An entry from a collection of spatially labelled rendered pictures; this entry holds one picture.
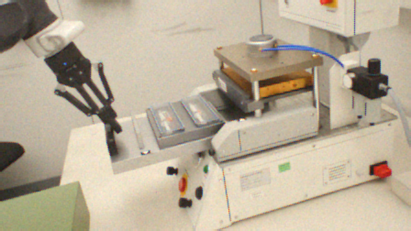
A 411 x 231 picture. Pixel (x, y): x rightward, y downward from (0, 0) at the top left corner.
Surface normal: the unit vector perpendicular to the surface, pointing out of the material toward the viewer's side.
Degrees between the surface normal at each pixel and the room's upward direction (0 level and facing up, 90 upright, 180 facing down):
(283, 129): 90
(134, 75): 90
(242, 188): 90
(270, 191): 90
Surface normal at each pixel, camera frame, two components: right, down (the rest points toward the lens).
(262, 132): 0.27, 0.36
